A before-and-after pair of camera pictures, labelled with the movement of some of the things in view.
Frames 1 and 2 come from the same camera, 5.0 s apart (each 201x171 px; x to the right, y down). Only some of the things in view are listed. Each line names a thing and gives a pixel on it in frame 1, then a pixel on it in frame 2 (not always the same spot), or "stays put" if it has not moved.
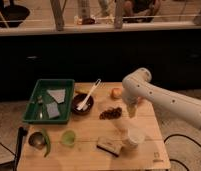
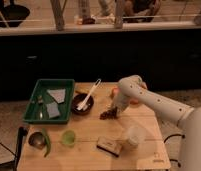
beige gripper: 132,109 to 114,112
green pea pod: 47,140 stays put
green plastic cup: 68,137 stays put
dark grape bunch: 113,113 stays put
